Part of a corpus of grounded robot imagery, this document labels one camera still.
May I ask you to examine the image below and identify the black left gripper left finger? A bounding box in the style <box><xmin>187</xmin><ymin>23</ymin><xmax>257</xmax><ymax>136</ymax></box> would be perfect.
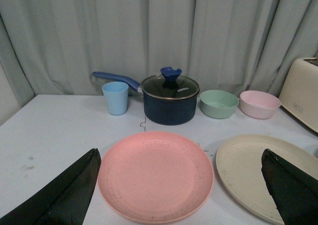
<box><xmin>0</xmin><ymin>149</ymin><xmax>101</xmax><ymax>225</ymax></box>

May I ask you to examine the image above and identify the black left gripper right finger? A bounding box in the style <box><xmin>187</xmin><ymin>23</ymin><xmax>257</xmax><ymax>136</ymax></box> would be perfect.
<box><xmin>261</xmin><ymin>149</ymin><xmax>318</xmax><ymax>225</ymax></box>

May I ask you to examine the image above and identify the cream plastic plate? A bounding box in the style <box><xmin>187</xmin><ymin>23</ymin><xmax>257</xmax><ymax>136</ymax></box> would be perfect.
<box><xmin>216</xmin><ymin>134</ymin><xmax>318</xmax><ymax>225</ymax></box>

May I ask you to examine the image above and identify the pink plastic plate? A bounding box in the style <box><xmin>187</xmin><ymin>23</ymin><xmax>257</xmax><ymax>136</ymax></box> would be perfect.
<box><xmin>97</xmin><ymin>132</ymin><xmax>214</xmax><ymax>224</ymax></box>

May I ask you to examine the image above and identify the cream toaster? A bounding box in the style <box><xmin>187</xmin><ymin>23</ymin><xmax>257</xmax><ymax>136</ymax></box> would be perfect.
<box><xmin>279</xmin><ymin>58</ymin><xmax>318</xmax><ymax>132</ymax></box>

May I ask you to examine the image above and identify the pink plastic bowl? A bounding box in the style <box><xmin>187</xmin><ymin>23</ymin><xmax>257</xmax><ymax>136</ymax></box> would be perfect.
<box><xmin>240</xmin><ymin>90</ymin><xmax>281</xmax><ymax>119</ymax></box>

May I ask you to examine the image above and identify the green plastic bowl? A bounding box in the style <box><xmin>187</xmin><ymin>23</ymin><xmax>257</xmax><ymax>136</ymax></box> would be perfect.
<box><xmin>199</xmin><ymin>90</ymin><xmax>239</xmax><ymax>119</ymax></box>

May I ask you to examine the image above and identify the light blue plastic cup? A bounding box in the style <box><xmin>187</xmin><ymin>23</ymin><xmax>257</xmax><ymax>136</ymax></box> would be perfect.
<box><xmin>102</xmin><ymin>81</ymin><xmax>129</xmax><ymax>116</ymax></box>

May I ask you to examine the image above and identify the dark blue saucepan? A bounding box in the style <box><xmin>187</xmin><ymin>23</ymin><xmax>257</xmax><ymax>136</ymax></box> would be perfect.
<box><xmin>92</xmin><ymin>72</ymin><xmax>198</xmax><ymax>126</ymax></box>

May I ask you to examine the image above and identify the glass lid blue knob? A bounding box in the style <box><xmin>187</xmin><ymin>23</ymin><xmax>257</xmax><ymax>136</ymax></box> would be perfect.
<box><xmin>141</xmin><ymin>67</ymin><xmax>200</xmax><ymax>100</ymax></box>

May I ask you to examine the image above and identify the grey curtain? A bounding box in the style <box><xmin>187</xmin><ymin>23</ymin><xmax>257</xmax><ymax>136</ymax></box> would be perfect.
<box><xmin>0</xmin><ymin>0</ymin><xmax>318</xmax><ymax>127</ymax></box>

